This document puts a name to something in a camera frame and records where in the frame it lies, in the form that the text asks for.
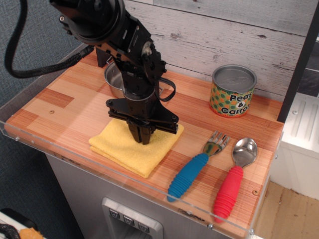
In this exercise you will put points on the clear acrylic counter guard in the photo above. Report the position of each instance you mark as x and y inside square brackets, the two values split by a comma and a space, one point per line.
[64, 132]

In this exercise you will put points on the silver toy fridge cabinet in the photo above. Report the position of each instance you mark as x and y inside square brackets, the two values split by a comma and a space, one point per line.
[85, 190]

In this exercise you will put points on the grey dispenser button panel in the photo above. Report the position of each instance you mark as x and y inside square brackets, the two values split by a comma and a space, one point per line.
[126, 223]

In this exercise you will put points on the blue handled fork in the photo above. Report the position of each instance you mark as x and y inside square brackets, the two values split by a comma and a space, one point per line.
[186, 176]

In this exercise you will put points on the dark right frame post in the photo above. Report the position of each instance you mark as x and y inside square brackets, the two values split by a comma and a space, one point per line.
[300, 66]

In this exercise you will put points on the white toy appliance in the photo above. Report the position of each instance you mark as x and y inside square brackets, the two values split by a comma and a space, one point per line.
[296, 162]

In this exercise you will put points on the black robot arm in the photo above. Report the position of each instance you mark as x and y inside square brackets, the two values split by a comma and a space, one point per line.
[106, 25]

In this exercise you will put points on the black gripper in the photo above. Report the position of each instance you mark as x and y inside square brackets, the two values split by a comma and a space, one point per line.
[148, 113]

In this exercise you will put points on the small steel pot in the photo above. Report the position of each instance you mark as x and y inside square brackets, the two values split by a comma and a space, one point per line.
[113, 78]

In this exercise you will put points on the black vertical post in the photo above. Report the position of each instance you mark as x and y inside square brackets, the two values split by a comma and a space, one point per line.
[103, 57]

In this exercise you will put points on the red handled spoon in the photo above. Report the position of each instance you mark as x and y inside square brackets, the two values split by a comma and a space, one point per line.
[244, 153]

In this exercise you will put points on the yellow dish towel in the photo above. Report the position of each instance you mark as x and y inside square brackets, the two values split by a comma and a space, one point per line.
[115, 142]

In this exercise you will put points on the peas and carrots can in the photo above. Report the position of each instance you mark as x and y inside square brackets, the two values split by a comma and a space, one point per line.
[232, 90]

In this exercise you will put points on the orange object at corner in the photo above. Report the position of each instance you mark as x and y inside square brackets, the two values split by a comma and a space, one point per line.
[30, 233]

